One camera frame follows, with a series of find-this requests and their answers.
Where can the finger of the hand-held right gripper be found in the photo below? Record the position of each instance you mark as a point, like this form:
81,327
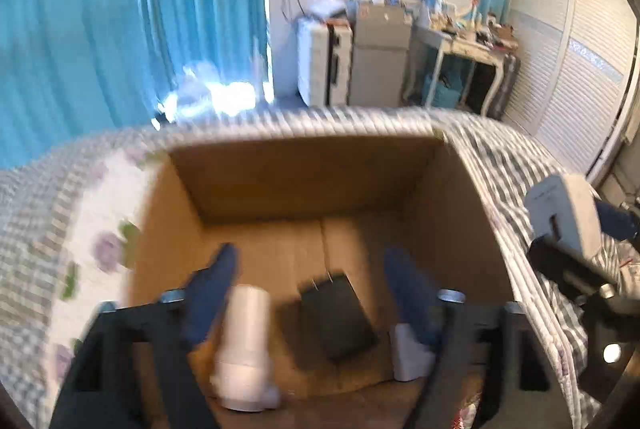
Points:
565,266
621,221

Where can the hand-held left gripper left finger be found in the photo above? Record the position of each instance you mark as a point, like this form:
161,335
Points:
216,289

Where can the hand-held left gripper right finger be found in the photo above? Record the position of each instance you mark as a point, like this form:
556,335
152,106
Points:
411,296

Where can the white power adapter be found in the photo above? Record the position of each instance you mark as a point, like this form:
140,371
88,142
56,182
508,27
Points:
567,209

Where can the small white block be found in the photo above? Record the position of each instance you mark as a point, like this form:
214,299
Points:
407,356

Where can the white plastic bottle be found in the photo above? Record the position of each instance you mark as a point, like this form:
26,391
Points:
246,344

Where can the black rectangular box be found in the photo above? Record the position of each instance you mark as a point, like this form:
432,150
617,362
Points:
332,324

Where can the cardboard box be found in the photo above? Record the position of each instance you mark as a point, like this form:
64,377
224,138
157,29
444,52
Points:
280,181

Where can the checked floral blanket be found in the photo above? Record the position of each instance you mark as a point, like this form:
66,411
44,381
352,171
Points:
55,229

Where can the white louvred wardrobe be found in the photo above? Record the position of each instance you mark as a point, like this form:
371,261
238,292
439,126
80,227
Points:
565,59

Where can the clear plastic bag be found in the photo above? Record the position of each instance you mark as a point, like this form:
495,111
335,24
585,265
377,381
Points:
210,94

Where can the teal bag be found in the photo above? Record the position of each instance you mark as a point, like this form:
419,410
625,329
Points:
442,91

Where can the white and black cabinet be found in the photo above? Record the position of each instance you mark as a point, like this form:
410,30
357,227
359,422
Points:
340,64

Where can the grey mini fridge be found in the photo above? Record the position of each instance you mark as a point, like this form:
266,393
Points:
380,54

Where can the white dressing table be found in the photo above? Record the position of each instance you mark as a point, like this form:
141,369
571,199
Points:
450,41

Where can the white suitcase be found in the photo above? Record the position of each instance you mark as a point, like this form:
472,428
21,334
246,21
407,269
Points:
312,59

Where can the wide blue curtain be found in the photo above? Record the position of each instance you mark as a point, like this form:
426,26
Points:
100,19

